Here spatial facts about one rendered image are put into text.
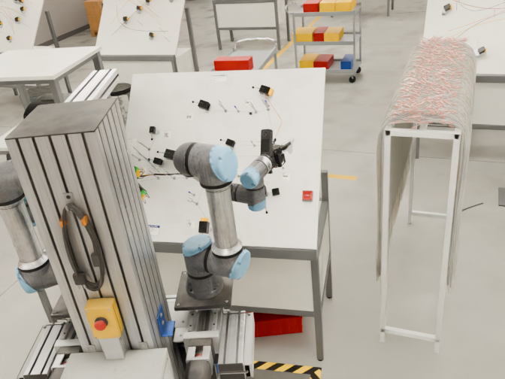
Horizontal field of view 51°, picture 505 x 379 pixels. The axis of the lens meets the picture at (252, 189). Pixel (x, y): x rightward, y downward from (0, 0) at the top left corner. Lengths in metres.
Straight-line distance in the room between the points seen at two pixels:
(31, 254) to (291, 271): 1.42
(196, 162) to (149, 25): 5.30
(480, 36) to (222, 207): 3.93
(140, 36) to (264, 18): 3.10
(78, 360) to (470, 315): 2.59
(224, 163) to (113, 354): 0.73
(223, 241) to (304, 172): 1.07
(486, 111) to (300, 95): 2.65
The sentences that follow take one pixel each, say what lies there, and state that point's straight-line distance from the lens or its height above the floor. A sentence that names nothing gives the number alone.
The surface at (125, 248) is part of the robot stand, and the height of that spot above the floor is 1.65.
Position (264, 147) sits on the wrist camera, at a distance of 2.17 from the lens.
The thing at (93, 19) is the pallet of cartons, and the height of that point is 0.37.
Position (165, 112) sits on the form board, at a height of 1.43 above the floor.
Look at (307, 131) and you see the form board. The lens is 2.94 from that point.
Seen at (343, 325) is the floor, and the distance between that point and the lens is 3.61.
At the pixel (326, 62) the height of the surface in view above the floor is 0.28.
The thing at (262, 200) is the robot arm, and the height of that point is 1.45.
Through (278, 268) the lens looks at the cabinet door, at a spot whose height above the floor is 0.70.
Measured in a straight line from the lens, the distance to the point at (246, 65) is 5.27.
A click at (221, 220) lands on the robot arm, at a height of 1.54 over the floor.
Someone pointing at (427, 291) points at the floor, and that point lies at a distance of 3.90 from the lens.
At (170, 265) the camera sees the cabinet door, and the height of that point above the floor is 0.67.
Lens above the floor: 2.54
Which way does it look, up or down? 30 degrees down
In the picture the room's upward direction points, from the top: 7 degrees counter-clockwise
